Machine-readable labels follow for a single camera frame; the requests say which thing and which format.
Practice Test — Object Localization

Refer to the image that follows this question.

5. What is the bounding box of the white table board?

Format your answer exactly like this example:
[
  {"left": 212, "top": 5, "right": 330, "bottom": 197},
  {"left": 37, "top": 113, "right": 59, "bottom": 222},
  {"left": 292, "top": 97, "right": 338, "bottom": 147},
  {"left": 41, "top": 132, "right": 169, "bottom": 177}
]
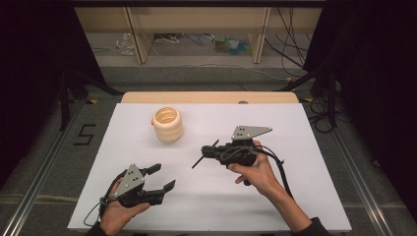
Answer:
[{"left": 67, "top": 102, "right": 352, "bottom": 232}]

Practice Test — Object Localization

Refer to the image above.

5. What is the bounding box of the beige wooden shelf unit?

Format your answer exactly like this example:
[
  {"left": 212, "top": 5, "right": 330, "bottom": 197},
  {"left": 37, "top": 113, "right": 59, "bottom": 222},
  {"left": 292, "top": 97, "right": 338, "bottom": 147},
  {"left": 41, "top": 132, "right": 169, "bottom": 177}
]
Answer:
[{"left": 74, "top": 6, "right": 324, "bottom": 65}]

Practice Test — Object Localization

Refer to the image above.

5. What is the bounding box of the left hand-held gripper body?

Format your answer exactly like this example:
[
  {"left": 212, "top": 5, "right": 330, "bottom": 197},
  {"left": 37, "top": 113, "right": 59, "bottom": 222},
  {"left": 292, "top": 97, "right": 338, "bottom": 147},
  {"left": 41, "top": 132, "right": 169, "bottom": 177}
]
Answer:
[{"left": 114, "top": 163, "right": 165, "bottom": 208}]

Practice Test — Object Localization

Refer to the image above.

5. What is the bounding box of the metal floor rail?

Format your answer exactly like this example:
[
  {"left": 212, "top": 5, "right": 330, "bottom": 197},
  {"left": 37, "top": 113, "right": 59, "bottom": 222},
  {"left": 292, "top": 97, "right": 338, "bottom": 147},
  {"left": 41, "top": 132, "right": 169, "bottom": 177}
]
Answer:
[
  {"left": 308, "top": 101, "right": 394, "bottom": 236},
  {"left": 0, "top": 97, "right": 88, "bottom": 236}
]

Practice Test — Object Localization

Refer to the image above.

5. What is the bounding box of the left hand-held gripper cable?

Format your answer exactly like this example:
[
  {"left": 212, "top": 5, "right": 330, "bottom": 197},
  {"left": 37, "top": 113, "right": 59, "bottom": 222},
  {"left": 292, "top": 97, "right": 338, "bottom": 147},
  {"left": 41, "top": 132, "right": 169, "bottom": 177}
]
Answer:
[{"left": 83, "top": 170, "right": 127, "bottom": 228}]

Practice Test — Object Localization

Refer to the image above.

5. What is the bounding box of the person's right hand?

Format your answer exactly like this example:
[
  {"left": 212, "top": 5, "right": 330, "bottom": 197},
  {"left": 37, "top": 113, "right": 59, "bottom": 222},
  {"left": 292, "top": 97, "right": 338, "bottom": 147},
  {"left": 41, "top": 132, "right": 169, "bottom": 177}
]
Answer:
[{"left": 228, "top": 140, "right": 285, "bottom": 198}]

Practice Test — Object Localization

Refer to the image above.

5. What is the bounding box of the pile of colourful toys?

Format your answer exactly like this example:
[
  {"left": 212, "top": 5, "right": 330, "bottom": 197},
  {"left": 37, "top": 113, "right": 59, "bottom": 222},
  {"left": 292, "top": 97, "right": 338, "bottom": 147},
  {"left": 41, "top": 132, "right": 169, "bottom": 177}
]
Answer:
[{"left": 210, "top": 34, "right": 253, "bottom": 56}]

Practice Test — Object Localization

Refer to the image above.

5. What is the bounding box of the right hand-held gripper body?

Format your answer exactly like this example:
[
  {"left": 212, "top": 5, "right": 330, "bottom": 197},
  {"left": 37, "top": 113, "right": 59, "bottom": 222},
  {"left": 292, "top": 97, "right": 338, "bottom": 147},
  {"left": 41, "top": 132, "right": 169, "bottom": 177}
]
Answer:
[{"left": 216, "top": 125, "right": 273, "bottom": 168}]

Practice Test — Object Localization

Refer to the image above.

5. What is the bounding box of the right hand-held gripper cable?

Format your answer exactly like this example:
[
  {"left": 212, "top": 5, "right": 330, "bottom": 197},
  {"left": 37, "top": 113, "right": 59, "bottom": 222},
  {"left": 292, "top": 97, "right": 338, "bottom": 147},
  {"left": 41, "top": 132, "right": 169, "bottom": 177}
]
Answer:
[{"left": 258, "top": 145, "right": 295, "bottom": 200}]

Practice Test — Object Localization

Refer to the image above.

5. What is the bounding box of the white coiled cord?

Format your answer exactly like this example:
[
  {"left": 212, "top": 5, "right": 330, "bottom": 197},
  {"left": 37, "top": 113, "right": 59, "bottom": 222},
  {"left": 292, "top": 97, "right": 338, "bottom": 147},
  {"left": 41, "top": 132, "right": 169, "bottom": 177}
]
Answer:
[{"left": 154, "top": 33, "right": 181, "bottom": 44}]

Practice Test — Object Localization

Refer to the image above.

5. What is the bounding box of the bundle of black cables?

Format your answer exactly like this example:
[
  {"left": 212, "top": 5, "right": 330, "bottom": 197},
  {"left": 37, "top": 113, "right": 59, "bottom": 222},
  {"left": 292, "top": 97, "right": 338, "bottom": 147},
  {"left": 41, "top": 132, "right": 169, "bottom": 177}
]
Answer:
[{"left": 265, "top": 7, "right": 348, "bottom": 134}]

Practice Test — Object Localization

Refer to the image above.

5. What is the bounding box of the black metal stand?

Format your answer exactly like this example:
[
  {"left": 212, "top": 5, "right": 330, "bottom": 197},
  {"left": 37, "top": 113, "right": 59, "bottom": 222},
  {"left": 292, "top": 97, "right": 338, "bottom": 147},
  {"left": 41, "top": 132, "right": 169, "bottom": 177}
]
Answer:
[
  {"left": 58, "top": 70, "right": 124, "bottom": 132},
  {"left": 278, "top": 58, "right": 338, "bottom": 129}
]

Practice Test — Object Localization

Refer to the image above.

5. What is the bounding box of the thin black pen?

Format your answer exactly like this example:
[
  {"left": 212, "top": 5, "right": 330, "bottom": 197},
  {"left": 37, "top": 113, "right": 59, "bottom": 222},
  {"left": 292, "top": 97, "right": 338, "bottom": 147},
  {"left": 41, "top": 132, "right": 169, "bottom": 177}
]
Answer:
[{"left": 191, "top": 140, "right": 220, "bottom": 169}]

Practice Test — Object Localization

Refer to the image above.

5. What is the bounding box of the clear plastic bag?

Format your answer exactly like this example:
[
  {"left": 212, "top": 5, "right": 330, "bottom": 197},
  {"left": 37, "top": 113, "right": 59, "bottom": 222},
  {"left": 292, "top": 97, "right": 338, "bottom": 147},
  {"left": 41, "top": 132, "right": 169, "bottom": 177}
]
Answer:
[{"left": 115, "top": 32, "right": 136, "bottom": 56}]

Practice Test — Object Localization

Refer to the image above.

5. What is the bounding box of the person's left hand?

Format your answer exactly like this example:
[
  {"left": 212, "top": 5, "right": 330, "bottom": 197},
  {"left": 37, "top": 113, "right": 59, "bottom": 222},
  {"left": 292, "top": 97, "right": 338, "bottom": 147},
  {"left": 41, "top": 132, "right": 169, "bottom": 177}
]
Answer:
[{"left": 99, "top": 178, "right": 151, "bottom": 235}]

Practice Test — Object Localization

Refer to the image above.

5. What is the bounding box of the cream ridged pen holder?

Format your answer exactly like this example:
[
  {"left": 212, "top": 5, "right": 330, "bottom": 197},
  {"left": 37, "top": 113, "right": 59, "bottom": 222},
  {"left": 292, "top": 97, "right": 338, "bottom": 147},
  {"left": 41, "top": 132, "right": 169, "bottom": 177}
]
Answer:
[{"left": 150, "top": 106, "right": 185, "bottom": 144}]

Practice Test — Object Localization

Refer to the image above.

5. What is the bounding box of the hand-held gripper cable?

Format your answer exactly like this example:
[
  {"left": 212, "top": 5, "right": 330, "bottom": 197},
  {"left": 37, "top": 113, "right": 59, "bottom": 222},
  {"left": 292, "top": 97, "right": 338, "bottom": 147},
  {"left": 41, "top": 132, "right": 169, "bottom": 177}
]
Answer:
[
  {"left": 258, "top": 145, "right": 295, "bottom": 200},
  {"left": 83, "top": 170, "right": 127, "bottom": 228}
]

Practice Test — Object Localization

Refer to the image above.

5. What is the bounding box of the white floor cable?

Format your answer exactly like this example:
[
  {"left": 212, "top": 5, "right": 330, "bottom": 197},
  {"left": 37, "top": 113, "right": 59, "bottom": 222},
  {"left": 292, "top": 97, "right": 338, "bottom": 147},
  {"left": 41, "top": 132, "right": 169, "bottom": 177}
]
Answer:
[{"left": 183, "top": 63, "right": 289, "bottom": 83}]

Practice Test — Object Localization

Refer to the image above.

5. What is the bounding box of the wooden table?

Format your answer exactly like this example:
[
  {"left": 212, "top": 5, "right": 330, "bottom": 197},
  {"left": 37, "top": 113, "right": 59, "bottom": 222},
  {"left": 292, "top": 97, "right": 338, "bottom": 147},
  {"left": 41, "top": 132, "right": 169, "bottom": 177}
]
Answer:
[{"left": 121, "top": 91, "right": 300, "bottom": 104}]

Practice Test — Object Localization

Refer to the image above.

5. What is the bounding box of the black curtain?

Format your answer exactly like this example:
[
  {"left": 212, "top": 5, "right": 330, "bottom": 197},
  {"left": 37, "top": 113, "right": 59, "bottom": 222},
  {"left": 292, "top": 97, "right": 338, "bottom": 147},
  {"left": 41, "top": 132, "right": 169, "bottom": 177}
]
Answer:
[
  {"left": 303, "top": 0, "right": 417, "bottom": 214},
  {"left": 0, "top": 0, "right": 106, "bottom": 190}
]

